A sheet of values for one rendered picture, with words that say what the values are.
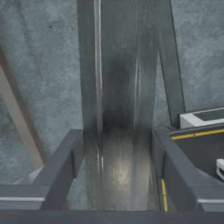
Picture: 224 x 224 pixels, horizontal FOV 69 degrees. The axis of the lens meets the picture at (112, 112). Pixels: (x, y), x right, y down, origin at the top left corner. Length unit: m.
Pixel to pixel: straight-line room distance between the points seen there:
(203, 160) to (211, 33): 0.72
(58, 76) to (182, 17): 0.80
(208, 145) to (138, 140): 0.77
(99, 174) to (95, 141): 0.03
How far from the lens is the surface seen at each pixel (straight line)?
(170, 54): 1.09
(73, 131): 0.16
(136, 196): 0.19
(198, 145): 0.89
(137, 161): 0.17
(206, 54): 1.17
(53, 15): 1.13
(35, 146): 0.92
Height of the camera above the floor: 1.03
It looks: 75 degrees down
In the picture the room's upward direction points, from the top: 177 degrees counter-clockwise
